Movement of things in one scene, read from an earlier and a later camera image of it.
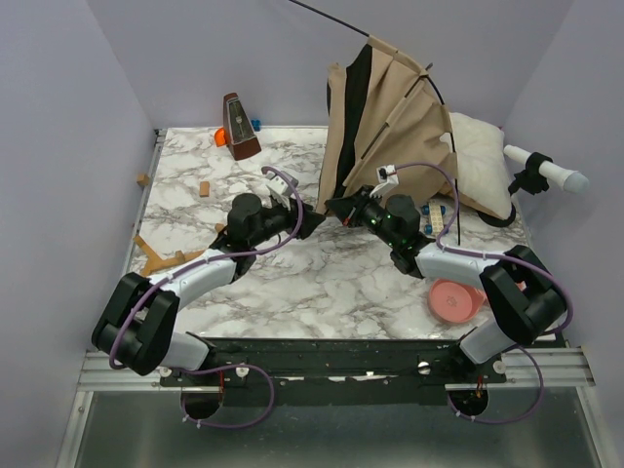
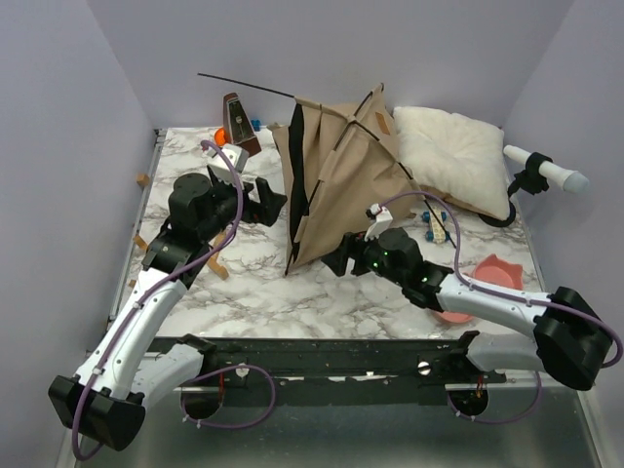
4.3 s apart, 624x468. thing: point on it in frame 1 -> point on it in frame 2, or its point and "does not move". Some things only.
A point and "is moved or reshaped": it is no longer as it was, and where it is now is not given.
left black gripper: x=310 y=220 -> x=270 y=203
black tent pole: x=386 y=125 -> x=322 y=175
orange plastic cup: x=220 y=136 does not move
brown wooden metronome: x=239 y=134 does not move
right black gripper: x=346 y=207 -> x=353 y=245
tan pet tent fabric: x=384 y=109 is moved or reshaped
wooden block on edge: x=142 y=179 does not move
